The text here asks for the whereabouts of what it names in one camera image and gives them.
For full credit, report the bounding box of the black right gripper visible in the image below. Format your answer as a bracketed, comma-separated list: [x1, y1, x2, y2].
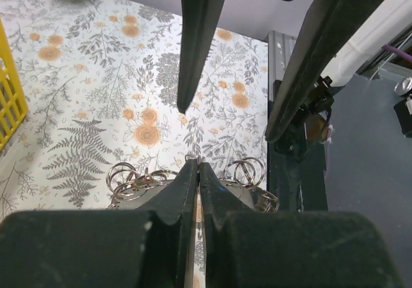
[177, 0, 384, 142]

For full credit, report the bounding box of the floral table mat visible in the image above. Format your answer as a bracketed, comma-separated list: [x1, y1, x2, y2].
[1, 0, 268, 217]

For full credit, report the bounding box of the silver key ring with hooks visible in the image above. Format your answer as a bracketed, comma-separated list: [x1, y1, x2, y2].
[106, 154, 280, 288]

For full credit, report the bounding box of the yellow plastic basket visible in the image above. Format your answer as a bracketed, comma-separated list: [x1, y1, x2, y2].
[1, 24, 28, 150]

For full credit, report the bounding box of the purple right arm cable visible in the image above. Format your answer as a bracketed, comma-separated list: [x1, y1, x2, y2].
[384, 44, 412, 64]

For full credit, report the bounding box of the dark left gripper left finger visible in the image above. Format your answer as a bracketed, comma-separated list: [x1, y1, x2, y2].
[1, 159, 198, 287]

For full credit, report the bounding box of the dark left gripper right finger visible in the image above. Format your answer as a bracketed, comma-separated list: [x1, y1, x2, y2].
[199, 163, 402, 287]

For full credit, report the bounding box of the black base bar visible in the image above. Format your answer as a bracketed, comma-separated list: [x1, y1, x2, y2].
[267, 77, 333, 212]

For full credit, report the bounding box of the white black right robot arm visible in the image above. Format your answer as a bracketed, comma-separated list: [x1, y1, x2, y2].
[177, 0, 411, 142]

